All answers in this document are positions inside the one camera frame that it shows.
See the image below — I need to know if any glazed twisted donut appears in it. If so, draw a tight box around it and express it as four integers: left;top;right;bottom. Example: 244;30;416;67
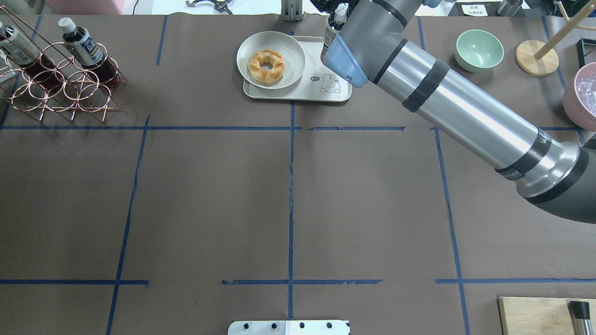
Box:
247;49;286;84

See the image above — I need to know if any pink bowl with ice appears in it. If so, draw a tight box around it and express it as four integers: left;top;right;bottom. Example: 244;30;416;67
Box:
563;63;596;132

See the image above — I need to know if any wooden cutting board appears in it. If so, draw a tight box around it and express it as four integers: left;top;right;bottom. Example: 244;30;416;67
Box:
498;297;596;335

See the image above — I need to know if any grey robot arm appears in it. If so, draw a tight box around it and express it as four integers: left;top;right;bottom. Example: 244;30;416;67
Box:
324;0;596;223

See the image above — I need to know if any copper wire bottle rack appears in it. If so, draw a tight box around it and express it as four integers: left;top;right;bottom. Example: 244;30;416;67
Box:
1;5;127;122

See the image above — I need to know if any tea bottle lower front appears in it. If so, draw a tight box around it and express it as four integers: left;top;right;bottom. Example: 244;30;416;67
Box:
58;17;119;89

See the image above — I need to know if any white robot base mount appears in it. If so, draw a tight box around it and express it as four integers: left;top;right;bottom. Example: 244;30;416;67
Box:
228;320;352;335

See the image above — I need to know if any wooden mug tree stand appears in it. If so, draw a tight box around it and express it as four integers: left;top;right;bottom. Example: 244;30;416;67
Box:
515;0;596;78

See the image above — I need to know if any cream serving tray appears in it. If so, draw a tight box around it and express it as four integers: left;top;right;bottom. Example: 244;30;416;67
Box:
243;36;352;103

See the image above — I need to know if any tea bottle lower right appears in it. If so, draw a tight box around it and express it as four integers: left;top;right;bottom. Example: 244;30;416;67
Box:
0;23;62;90

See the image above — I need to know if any steel muddler black tip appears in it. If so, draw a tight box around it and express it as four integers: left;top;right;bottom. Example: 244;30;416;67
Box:
569;301;595;335

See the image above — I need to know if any tea bottle white cap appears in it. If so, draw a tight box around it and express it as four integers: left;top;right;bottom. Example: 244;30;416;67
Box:
320;3;349;64

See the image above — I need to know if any aluminium frame post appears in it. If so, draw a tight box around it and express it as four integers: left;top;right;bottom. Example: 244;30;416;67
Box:
280;0;304;22

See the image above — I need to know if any mint green bowl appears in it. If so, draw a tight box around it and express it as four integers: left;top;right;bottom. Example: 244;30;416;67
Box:
454;29;504;73

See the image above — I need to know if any cream round plate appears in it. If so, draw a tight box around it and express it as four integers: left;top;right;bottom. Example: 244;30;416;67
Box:
236;31;306;89

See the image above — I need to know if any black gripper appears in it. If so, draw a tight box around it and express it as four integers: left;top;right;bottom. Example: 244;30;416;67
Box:
310;0;359;14

